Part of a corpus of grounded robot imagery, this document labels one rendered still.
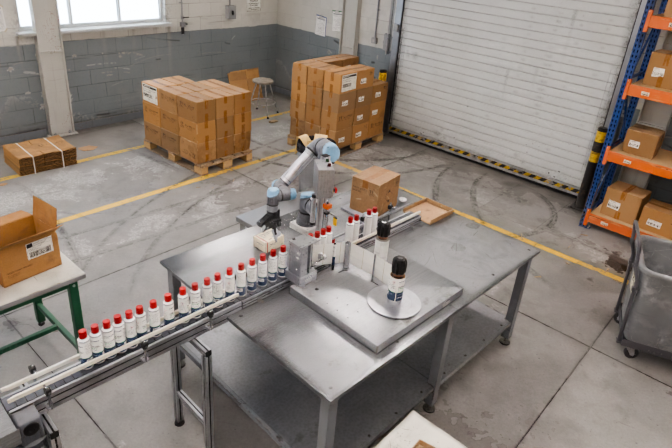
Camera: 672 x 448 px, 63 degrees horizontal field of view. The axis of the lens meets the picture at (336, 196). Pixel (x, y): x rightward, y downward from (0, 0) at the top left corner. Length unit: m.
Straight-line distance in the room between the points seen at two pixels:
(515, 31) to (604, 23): 1.02
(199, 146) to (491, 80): 3.78
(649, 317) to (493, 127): 3.77
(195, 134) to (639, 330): 4.80
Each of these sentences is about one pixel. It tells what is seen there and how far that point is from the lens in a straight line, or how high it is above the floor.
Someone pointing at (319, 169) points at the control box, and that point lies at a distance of 3.25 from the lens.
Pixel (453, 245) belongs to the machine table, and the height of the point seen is 0.83.
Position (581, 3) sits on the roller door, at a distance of 7.07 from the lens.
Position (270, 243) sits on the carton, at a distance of 3.61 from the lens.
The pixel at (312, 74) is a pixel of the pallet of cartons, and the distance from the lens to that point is 7.30.
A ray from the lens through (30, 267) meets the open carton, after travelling 3.70.
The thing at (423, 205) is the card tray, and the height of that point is 0.83.
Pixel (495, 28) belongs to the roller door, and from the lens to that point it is 7.47.
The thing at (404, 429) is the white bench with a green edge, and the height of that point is 0.80.
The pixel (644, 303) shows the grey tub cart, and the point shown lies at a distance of 4.57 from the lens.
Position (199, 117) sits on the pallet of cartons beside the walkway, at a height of 0.71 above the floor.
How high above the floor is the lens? 2.75
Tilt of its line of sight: 26 degrees down
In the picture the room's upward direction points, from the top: 5 degrees clockwise
